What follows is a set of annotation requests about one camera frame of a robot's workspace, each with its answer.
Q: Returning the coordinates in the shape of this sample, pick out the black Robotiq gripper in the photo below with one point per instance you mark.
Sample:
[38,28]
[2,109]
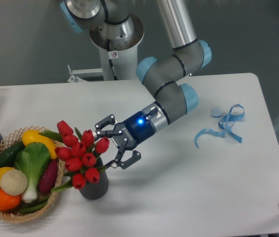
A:
[134,130]

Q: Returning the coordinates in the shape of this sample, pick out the red tulip bouquet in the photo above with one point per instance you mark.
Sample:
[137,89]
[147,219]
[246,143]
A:
[81,153]

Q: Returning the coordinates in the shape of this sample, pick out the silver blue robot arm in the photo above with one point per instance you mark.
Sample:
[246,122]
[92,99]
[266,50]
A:
[171,100]

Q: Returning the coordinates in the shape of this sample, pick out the purple sweet potato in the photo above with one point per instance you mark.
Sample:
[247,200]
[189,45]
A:
[48,179]

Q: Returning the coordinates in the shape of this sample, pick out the green bok choy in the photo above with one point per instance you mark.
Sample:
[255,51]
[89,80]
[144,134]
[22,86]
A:
[32,161]

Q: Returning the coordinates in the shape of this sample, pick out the green cucumber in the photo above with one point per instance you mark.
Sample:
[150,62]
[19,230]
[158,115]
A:
[8,156]

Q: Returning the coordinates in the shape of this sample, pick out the blue ribbon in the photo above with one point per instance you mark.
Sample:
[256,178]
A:
[226,123]

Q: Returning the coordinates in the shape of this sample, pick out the green bean pods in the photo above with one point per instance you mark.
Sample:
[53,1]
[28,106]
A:
[32,207]

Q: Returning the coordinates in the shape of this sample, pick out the orange fruit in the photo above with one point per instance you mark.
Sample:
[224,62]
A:
[8,202]

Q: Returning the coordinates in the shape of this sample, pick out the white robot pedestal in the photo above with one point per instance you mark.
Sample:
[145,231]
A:
[118,37]

